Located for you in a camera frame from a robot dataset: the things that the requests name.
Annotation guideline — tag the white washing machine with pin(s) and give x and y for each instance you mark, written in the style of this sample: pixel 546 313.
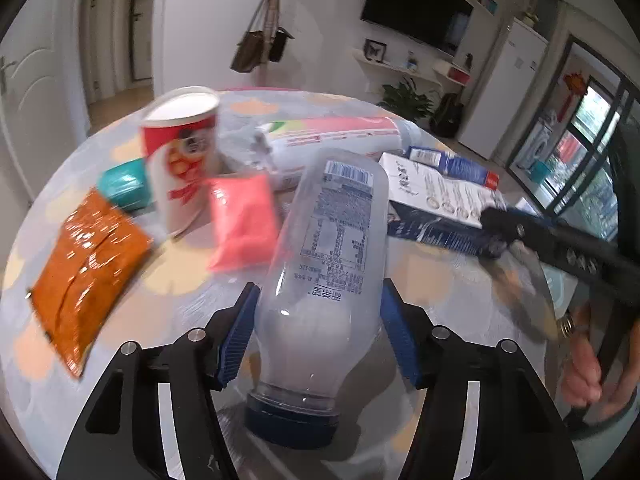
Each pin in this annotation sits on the white washing machine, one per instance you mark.
pixel 537 145

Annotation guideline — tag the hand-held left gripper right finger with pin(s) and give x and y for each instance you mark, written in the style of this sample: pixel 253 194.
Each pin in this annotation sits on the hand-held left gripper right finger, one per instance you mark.
pixel 400 341

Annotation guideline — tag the person's right hand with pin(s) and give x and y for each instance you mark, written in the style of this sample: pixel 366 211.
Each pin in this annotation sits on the person's right hand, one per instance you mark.
pixel 582 360

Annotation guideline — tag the blue white tube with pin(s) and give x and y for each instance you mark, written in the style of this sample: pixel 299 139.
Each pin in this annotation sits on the blue white tube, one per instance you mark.
pixel 452 165

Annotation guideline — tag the black handbag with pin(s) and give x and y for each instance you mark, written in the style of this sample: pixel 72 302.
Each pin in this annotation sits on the black handbag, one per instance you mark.
pixel 280 42

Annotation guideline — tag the teal bin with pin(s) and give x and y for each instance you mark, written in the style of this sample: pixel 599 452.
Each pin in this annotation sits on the teal bin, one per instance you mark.
pixel 540 174

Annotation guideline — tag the white door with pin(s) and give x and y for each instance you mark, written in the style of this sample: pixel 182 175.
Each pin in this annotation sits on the white door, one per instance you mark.
pixel 30 110

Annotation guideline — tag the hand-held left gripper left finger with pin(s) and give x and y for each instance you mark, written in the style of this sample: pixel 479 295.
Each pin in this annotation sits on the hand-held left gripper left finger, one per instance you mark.
pixel 239 336

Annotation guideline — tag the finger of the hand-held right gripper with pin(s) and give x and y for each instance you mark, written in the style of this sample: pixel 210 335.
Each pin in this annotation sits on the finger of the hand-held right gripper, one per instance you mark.
pixel 542 237

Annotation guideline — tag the teal round container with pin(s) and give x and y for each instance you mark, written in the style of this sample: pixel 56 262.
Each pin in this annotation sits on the teal round container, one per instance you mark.
pixel 125 185

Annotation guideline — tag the black television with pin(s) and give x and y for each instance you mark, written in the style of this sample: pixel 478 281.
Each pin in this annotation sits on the black television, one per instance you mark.
pixel 415 2

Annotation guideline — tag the orange snack packet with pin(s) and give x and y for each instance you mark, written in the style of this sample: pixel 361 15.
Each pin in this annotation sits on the orange snack packet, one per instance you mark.
pixel 85 270

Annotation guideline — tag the pink white wrapped roll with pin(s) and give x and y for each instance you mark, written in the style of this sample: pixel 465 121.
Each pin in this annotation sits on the pink white wrapped roll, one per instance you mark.
pixel 340 137

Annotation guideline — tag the red chip can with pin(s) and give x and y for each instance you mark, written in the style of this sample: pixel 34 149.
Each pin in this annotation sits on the red chip can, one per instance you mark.
pixel 182 160

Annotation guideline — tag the brown handbag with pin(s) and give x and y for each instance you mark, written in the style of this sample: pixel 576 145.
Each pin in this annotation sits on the brown handbag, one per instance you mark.
pixel 247 52

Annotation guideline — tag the red hanging decoration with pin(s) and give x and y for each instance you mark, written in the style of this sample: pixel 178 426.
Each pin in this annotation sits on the red hanging decoration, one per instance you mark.
pixel 574 90

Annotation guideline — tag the pink packet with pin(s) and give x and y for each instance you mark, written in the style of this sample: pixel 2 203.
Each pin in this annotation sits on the pink packet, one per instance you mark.
pixel 244 220

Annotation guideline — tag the black picture frame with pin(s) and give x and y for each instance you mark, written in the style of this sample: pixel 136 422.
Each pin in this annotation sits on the black picture frame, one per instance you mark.
pixel 375 51

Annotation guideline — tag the white and blue carton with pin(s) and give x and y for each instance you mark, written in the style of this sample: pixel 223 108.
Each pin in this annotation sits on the white and blue carton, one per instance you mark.
pixel 440 205

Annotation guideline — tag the green potted plant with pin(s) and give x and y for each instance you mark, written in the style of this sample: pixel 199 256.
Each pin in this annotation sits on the green potted plant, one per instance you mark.
pixel 407 102

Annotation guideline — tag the white wall shelf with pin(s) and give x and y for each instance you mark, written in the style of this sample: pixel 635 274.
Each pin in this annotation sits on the white wall shelf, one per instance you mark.
pixel 400 67

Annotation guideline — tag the clear plastic bottle blue cap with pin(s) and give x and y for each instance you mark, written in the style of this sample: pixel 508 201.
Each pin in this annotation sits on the clear plastic bottle blue cap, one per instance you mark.
pixel 325 270

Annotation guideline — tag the white refrigerator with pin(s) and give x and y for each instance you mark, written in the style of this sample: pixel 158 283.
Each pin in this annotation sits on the white refrigerator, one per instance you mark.
pixel 505 90

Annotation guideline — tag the wooden coat rack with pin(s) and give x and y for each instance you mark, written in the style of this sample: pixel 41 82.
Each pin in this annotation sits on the wooden coat rack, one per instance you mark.
pixel 270 20

